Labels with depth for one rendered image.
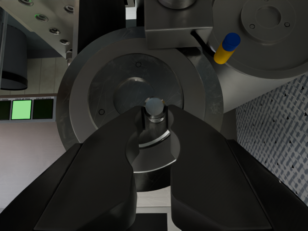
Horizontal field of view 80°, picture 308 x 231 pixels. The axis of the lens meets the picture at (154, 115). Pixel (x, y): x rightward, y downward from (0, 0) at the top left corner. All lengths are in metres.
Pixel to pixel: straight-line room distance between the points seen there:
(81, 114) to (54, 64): 2.71
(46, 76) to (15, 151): 2.29
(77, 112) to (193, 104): 0.10
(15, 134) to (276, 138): 0.60
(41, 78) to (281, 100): 2.79
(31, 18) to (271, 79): 0.44
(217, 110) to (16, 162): 0.55
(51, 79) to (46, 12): 2.38
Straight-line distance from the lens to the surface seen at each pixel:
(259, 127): 0.34
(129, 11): 0.63
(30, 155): 0.60
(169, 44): 0.16
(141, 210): 0.52
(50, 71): 2.86
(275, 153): 0.31
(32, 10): 0.47
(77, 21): 0.22
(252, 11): 0.21
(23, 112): 0.61
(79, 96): 0.17
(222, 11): 0.21
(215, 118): 0.16
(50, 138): 0.57
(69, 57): 0.58
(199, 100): 0.16
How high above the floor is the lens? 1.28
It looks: 9 degrees down
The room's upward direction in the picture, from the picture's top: 179 degrees clockwise
